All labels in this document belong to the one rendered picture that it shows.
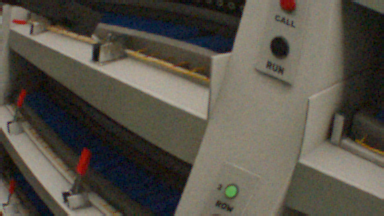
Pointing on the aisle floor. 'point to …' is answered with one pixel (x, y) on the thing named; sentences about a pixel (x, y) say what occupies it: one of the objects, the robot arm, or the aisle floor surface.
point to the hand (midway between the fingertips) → (74, 17)
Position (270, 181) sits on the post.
